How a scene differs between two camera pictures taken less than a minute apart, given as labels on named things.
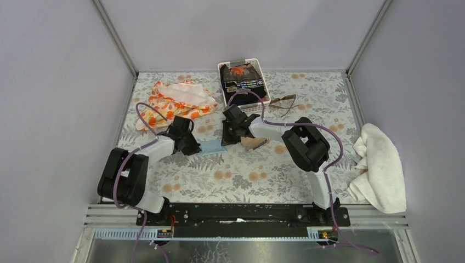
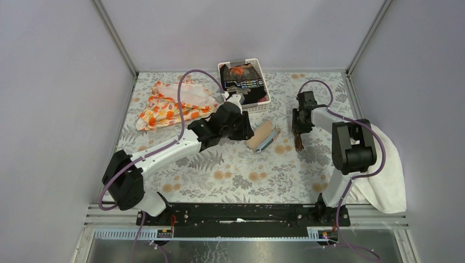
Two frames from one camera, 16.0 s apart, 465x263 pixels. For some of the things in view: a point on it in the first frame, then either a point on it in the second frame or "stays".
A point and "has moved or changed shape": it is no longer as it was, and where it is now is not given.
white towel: (379, 182) stays
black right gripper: (226, 139) -> (295, 127)
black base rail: (243, 219) stays
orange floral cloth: (185, 98) stays
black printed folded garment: (243, 78) stays
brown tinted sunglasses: (286, 102) has moved or changed shape
